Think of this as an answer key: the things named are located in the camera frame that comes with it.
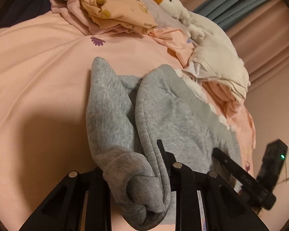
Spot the grey New York sweatshirt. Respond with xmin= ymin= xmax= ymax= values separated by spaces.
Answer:
xmin=86 ymin=57 xmax=241 ymax=230

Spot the pink folded garment pile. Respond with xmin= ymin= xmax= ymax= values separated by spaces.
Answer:
xmin=202 ymin=81 xmax=250 ymax=126

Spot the white folded garment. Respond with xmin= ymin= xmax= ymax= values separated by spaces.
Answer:
xmin=184 ymin=44 xmax=250 ymax=101

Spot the white goose plush toy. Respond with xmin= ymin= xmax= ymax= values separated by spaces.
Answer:
xmin=153 ymin=0 xmax=238 ymax=56

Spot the pink printed duvet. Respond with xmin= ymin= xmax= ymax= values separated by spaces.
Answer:
xmin=0 ymin=10 xmax=257 ymax=231

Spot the teal curtain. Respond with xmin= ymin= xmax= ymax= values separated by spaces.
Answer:
xmin=193 ymin=0 xmax=269 ymax=31

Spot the grey lilac blanket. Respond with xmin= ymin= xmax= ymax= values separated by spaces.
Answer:
xmin=142 ymin=0 xmax=187 ymax=33

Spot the orange printed folded garment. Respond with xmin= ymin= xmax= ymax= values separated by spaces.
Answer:
xmin=80 ymin=0 xmax=157 ymax=34

